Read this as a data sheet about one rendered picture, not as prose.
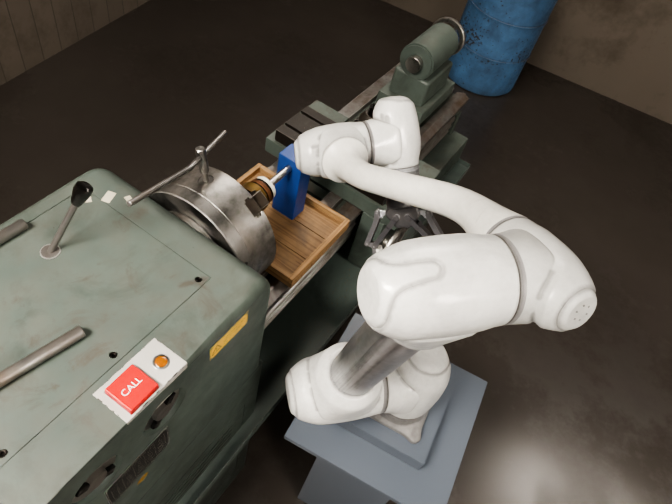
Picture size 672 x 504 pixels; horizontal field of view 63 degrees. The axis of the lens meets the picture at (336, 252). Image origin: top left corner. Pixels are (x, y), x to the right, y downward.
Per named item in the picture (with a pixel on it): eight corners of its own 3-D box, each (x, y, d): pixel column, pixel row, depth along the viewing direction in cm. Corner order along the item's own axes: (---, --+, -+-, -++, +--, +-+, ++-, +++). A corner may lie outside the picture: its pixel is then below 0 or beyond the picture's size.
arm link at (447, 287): (373, 420, 137) (286, 436, 130) (359, 357, 143) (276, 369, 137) (547, 316, 70) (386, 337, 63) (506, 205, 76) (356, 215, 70)
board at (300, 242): (290, 288, 155) (292, 280, 152) (194, 222, 163) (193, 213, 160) (347, 228, 173) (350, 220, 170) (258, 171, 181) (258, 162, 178)
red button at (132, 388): (132, 416, 88) (130, 411, 87) (105, 394, 90) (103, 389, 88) (159, 389, 92) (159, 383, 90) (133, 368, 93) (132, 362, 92)
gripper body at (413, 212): (379, 194, 128) (383, 231, 131) (415, 193, 125) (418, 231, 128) (387, 185, 135) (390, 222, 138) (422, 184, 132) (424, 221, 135)
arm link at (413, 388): (442, 415, 141) (474, 378, 124) (376, 427, 136) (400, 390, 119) (421, 358, 150) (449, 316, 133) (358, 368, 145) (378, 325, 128)
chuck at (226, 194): (257, 310, 139) (247, 217, 116) (166, 257, 150) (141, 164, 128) (279, 287, 144) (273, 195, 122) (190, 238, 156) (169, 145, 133)
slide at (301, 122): (382, 206, 173) (386, 196, 170) (274, 139, 183) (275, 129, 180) (409, 176, 184) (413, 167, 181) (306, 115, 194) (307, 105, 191)
